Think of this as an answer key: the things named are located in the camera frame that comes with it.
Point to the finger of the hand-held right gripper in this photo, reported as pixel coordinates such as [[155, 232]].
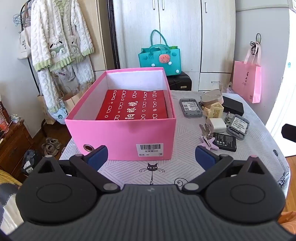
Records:
[[289, 132]]

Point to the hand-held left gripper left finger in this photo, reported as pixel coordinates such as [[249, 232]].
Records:
[[99, 155]]

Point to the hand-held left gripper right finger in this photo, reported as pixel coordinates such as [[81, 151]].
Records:
[[204, 157]]

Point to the purple starfish clip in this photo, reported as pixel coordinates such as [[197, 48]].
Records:
[[209, 144]]

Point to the black battery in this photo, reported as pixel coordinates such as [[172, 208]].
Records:
[[224, 141]]

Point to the pink cardboard box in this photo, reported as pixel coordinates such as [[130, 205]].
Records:
[[120, 136]]

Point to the white charger plug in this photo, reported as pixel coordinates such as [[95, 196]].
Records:
[[216, 125]]

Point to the grey pocket router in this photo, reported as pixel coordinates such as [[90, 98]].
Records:
[[238, 127], [190, 107]]

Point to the beige plastic holder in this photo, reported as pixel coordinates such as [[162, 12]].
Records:
[[214, 110]]

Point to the black box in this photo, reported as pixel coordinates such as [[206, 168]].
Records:
[[233, 105]]

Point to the beige oval case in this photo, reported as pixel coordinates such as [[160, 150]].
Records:
[[211, 96]]

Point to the white cat print tablecloth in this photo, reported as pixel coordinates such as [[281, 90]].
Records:
[[254, 148]]

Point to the pair of grey shoes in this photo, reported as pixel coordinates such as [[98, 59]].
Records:
[[51, 146]]

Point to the green white plastic bag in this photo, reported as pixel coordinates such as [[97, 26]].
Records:
[[60, 115]]

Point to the red printed cloth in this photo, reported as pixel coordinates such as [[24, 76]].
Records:
[[134, 104]]

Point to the white refrigerator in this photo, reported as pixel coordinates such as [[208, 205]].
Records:
[[279, 69]]

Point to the pink paper bag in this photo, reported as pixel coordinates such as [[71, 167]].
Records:
[[246, 81]]

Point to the black bag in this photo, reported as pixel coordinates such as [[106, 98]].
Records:
[[31, 162]]

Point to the crumpled clear plastic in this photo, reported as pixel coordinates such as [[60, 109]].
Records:
[[229, 87]]

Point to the plain brown paper bag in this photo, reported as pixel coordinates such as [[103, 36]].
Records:
[[42, 106]]

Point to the black suitcase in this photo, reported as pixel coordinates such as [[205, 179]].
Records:
[[180, 82]]

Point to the white printed plastic bag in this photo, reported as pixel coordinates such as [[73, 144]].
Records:
[[64, 77]]

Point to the brown wooden cabinet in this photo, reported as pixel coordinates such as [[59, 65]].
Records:
[[13, 146]]

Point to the yellow blanket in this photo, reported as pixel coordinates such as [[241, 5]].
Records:
[[8, 177]]

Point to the plastic bottle red label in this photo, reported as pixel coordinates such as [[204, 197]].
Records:
[[3, 124]]

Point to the black clothes rack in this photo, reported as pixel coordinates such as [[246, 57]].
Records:
[[32, 69]]

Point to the teal felt tote bag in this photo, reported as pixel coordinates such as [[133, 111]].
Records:
[[157, 58]]

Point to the black tripod stand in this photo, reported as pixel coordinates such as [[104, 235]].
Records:
[[114, 34]]

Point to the white wooden wardrobe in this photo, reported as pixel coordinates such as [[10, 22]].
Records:
[[185, 27]]

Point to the white fluffy pajama jacket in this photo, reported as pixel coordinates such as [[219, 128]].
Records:
[[55, 30]]

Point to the white canvas tote bag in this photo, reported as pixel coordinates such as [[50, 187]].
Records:
[[24, 44]]

